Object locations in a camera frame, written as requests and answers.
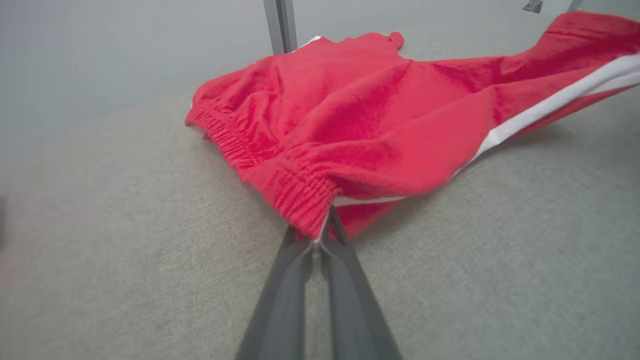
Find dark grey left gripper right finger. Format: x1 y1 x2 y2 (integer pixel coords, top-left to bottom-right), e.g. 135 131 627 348
318 209 403 360

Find grey metal partition post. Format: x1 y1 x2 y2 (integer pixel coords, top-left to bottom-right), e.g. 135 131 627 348
522 0 584 13
263 0 299 55

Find red shorts with white stripe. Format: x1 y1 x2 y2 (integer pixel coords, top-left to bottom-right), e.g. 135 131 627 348
184 11 640 241

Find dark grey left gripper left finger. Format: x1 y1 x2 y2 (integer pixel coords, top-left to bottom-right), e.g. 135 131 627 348
235 229 316 360

